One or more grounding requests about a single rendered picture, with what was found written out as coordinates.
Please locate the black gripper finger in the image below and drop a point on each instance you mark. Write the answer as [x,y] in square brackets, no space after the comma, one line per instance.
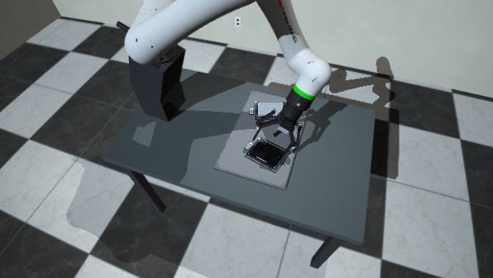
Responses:
[260,122]
[293,143]

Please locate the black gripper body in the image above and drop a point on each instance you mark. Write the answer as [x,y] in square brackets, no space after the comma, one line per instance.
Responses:
[289,112]

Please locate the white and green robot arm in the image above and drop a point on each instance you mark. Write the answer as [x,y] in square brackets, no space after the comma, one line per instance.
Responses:
[153,40]

